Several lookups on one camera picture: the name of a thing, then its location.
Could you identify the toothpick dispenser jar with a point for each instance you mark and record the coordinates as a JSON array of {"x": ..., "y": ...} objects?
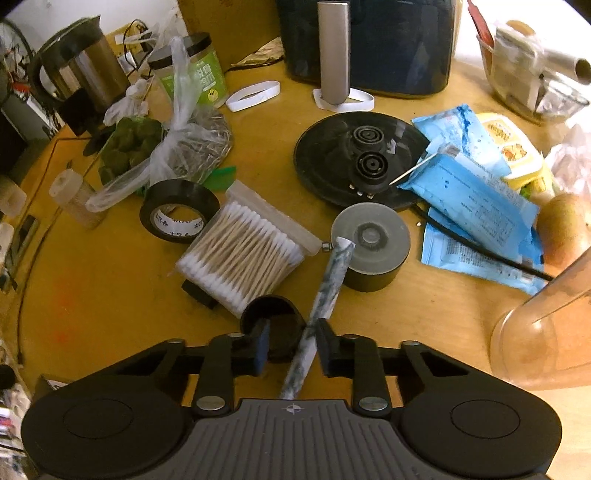
[{"x": 71, "y": 192}]

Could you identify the black cylindrical cup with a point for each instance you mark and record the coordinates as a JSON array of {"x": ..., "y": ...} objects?
[{"x": 286, "y": 325}]

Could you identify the green plastic piece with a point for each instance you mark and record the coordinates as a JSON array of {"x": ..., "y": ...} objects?
[{"x": 220, "y": 179}]

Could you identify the clear bag of seeds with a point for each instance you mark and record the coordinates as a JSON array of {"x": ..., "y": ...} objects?
[{"x": 197, "y": 141}]

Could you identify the bag of green balls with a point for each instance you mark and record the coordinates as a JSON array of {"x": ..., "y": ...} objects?
[{"x": 132, "y": 141}]

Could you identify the cotton swab clear box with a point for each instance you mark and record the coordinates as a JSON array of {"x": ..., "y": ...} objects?
[{"x": 246, "y": 250}]

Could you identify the marbled grey stick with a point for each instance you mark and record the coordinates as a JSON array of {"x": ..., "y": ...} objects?
[{"x": 342, "y": 252}]

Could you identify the yellow snack packet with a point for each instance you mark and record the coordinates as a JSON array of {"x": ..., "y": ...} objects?
[{"x": 524, "y": 160}]

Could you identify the dark blue air fryer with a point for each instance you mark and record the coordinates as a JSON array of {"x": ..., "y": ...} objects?
[{"x": 396, "y": 48}]

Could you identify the clear shaker bottle grey lid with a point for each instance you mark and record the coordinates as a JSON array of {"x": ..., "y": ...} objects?
[{"x": 544, "y": 343}]

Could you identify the stainless electric kettle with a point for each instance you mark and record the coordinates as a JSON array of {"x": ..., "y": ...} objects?
[{"x": 77, "y": 75}]

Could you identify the small black rectangular block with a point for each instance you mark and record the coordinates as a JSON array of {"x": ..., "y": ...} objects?
[{"x": 196, "y": 293}]

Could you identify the white crumpled plastic bag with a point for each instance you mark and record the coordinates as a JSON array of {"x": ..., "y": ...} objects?
[{"x": 133, "y": 104}]

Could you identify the blue wipes packet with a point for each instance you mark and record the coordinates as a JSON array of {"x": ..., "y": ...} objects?
[{"x": 480, "y": 203}]

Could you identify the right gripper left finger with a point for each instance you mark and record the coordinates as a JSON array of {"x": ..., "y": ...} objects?
[{"x": 261, "y": 339}]

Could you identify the kiwi fruit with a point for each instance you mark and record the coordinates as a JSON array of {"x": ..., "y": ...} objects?
[{"x": 563, "y": 225}]

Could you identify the glass bowl with items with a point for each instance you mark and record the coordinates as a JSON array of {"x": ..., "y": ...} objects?
[{"x": 539, "y": 84}]

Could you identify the grey topped black puck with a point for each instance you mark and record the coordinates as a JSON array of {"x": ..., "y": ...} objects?
[{"x": 382, "y": 244}]

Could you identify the green label clear jar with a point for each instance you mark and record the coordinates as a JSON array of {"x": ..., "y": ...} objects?
[{"x": 204, "y": 65}]

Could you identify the brown paper bag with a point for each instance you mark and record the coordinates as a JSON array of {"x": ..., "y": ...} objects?
[{"x": 269, "y": 54}]

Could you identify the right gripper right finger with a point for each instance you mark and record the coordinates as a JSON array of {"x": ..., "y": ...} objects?
[{"x": 327, "y": 345}]

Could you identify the black kettle base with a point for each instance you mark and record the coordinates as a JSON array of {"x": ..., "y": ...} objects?
[{"x": 356, "y": 157}]

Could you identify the black electrical tape roll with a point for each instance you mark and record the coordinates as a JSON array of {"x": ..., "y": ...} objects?
[{"x": 177, "y": 210}]

